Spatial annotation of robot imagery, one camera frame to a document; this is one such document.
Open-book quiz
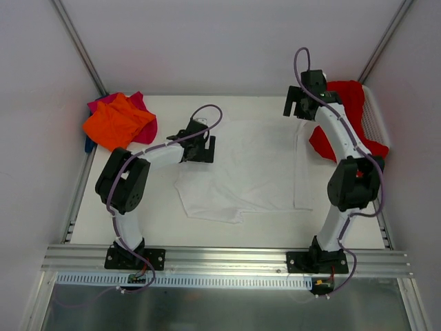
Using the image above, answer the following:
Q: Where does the pink t shirt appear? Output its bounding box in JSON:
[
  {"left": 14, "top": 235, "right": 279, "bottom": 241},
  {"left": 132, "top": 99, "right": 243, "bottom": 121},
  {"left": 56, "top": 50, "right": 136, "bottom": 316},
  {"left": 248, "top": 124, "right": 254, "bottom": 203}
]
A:
[{"left": 86, "top": 91, "right": 158, "bottom": 146}]

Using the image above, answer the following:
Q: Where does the red t shirt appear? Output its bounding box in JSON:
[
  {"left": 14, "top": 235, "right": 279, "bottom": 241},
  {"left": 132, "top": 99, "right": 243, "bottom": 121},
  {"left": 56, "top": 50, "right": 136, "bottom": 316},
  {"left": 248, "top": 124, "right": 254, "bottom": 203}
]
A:
[{"left": 308, "top": 80, "right": 390, "bottom": 165}]

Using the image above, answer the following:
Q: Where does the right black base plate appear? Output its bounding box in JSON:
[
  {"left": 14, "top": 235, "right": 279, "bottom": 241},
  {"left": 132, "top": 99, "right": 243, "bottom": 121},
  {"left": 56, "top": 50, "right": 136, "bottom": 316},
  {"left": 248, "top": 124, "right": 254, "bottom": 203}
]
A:
[{"left": 286, "top": 250, "right": 349, "bottom": 274}]

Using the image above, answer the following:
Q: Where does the blue t shirt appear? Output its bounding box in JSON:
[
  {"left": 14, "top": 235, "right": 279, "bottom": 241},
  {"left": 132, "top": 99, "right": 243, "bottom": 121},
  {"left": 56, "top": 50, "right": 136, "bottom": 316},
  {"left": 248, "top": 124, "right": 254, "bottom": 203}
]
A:
[{"left": 84, "top": 136, "right": 96, "bottom": 154}]

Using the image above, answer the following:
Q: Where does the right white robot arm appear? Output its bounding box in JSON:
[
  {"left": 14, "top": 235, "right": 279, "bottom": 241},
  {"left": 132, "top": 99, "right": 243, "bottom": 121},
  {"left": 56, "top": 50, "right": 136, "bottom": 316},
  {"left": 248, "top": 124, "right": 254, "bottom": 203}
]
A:
[{"left": 283, "top": 70, "right": 384, "bottom": 274}]

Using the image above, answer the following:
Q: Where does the left aluminium corner post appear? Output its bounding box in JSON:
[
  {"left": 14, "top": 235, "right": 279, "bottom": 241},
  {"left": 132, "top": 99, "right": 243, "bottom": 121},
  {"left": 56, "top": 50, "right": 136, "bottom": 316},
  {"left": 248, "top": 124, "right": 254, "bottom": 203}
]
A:
[{"left": 50, "top": 0, "right": 108, "bottom": 97}]

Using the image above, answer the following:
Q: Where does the white t shirt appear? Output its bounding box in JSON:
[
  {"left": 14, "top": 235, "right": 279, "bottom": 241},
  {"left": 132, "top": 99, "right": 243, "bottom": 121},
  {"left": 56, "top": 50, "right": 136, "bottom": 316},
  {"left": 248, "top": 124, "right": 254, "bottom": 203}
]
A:
[{"left": 175, "top": 120, "right": 312, "bottom": 223}]

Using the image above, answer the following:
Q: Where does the aluminium corner post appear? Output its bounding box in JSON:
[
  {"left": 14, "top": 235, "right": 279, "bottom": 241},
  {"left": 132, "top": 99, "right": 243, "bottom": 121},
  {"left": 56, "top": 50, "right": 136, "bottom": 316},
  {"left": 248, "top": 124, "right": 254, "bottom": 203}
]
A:
[
  {"left": 50, "top": 0, "right": 108, "bottom": 97},
  {"left": 358, "top": 0, "right": 415, "bottom": 84}
]

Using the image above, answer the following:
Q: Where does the aluminium mounting rail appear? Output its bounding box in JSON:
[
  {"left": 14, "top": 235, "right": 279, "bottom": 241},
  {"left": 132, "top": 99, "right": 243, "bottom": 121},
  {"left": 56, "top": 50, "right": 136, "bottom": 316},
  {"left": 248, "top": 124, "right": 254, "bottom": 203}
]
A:
[{"left": 41, "top": 244, "right": 414, "bottom": 279}]

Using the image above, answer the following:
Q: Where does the white plastic basket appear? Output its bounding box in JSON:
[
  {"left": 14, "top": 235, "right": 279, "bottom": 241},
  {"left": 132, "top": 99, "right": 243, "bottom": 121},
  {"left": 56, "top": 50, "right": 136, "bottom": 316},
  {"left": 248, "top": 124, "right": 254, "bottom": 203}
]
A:
[{"left": 362, "top": 85, "right": 391, "bottom": 148}]

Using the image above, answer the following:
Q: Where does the white slotted cable duct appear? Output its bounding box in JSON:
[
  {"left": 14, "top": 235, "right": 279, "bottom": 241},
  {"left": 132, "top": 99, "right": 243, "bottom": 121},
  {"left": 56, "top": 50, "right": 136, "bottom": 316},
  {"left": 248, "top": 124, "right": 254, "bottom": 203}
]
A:
[{"left": 56, "top": 272, "right": 313, "bottom": 290}]

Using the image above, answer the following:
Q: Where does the right aluminium corner post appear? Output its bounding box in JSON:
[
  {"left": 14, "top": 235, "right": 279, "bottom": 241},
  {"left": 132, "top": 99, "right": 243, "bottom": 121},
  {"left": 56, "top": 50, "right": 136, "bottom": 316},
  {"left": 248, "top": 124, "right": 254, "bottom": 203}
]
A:
[{"left": 358, "top": 0, "right": 415, "bottom": 84}]

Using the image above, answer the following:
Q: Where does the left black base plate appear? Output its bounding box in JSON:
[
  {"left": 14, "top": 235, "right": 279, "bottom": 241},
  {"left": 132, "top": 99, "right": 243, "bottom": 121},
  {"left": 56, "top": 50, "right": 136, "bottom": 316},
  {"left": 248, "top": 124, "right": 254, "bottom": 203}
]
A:
[{"left": 104, "top": 245, "right": 166, "bottom": 271}]

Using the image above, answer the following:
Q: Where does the orange t shirt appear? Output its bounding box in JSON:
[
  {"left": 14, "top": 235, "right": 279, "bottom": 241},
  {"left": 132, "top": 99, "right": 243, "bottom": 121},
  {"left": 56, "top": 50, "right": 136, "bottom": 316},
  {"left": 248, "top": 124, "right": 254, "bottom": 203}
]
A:
[{"left": 81, "top": 92, "right": 156, "bottom": 152}]

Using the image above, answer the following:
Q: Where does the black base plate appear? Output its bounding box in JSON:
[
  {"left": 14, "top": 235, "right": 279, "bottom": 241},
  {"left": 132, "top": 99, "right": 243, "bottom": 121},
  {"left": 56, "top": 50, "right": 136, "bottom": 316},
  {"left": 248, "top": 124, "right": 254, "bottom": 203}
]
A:
[
  {"left": 104, "top": 245, "right": 166, "bottom": 271},
  {"left": 286, "top": 250, "right": 349, "bottom": 274}
]

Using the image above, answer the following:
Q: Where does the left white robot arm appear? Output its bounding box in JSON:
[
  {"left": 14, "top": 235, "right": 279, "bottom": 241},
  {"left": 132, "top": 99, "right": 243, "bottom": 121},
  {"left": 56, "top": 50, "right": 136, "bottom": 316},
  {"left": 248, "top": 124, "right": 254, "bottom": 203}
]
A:
[{"left": 95, "top": 119, "right": 216, "bottom": 269}]

